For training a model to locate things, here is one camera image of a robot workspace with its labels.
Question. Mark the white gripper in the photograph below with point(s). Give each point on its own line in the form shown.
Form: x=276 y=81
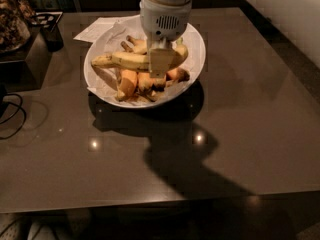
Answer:
x=164 y=20

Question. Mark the yellow banana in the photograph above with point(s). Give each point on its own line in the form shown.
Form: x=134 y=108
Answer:
x=139 y=46
x=138 y=62

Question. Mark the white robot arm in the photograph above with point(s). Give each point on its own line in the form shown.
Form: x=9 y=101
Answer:
x=163 y=22

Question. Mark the small banana centre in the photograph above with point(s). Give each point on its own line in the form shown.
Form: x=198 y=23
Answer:
x=146 y=83

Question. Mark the small orange banana right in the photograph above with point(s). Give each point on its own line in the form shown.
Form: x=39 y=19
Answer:
x=178 y=74

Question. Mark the small orange banana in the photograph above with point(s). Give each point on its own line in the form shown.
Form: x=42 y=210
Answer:
x=178 y=74
x=127 y=83

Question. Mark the small orange banana left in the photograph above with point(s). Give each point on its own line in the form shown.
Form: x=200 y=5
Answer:
x=127 y=83

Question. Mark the white bowl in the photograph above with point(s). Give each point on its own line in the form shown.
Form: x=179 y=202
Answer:
x=196 y=55

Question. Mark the white paper sheet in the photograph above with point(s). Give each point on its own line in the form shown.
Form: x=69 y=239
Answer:
x=99 y=27

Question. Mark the black cup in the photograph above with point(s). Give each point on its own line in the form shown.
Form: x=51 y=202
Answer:
x=53 y=39

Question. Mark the dark box stand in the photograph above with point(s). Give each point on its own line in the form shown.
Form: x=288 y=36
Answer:
x=26 y=68

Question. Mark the black wire holder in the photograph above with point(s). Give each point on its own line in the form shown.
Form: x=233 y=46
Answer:
x=46 y=20

